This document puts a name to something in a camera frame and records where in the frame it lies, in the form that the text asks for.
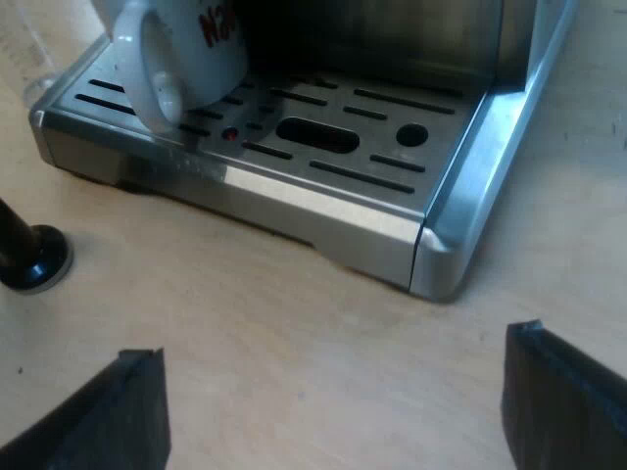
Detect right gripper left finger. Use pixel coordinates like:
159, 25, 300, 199
0, 348, 172, 470

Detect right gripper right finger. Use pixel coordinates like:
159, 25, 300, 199
500, 319, 627, 470

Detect steel espresso machine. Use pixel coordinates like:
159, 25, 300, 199
28, 0, 581, 301

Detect white mug with red and black print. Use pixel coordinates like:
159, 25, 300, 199
92, 0, 251, 135

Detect small black tamper with knob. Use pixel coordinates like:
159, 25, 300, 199
0, 197, 74, 294

